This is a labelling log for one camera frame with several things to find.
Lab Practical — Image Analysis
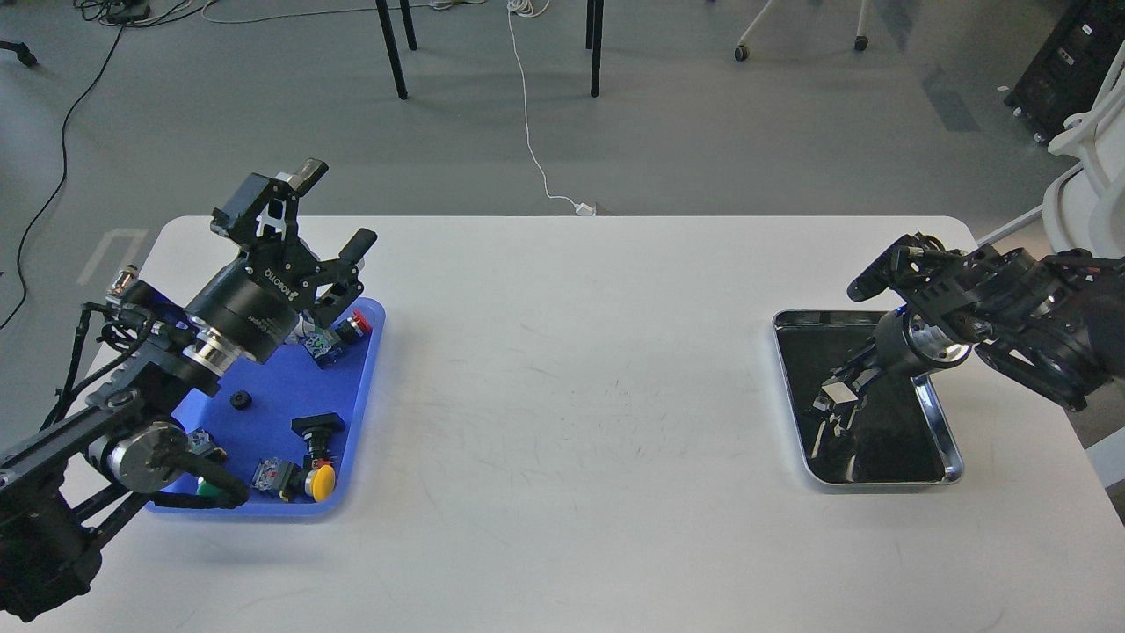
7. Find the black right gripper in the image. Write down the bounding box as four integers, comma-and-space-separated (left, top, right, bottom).
812, 309, 972, 416

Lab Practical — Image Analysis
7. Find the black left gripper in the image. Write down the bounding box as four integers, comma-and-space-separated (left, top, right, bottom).
185, 159, 378, 367

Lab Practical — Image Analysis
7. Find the small black gear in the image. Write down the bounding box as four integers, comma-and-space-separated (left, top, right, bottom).
230, 391, 253, 412

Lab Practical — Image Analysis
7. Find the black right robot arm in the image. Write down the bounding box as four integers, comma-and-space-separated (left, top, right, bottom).
811, 233, 1124, 424

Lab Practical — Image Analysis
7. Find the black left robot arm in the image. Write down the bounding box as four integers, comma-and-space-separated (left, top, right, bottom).
3, 157, 377, 622

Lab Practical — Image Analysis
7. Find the silver metal tray black mat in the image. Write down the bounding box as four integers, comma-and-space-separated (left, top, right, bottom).
773, 309, 964, 491

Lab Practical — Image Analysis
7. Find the black table leg left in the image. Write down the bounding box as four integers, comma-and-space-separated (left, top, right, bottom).
376, 0, 417, 100

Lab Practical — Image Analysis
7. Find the black table leg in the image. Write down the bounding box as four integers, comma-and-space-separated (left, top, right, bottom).
376, 0, 417, 100
585, 0, 606, 98

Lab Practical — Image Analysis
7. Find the blue plastic tray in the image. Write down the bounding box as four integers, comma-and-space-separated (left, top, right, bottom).
145, 297, 386, 522

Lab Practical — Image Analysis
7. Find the black table leg right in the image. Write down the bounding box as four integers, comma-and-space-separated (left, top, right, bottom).
585, 0, 606, 98

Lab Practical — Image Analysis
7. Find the white rolling chair base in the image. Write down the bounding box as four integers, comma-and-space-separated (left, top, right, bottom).
732, 1, 875, 62

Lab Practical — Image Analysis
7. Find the black equipment case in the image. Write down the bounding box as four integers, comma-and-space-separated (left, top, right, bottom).
1004, 1, 1124, 144

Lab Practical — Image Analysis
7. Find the red push button switch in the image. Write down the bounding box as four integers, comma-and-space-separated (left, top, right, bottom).
298, 309, 374, 368

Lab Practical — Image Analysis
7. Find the white floor cable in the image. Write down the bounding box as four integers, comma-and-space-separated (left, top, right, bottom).
507, 0, 597, 216

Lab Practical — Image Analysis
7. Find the green push button switch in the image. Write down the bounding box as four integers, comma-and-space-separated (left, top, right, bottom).
186, 428, 230, 497

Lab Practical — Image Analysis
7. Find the yellow push button switch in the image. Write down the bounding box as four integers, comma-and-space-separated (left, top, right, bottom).
250, 456, 338, 501

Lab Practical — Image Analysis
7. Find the black floor cable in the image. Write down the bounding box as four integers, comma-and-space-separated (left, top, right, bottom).
0, 0, 203, 333

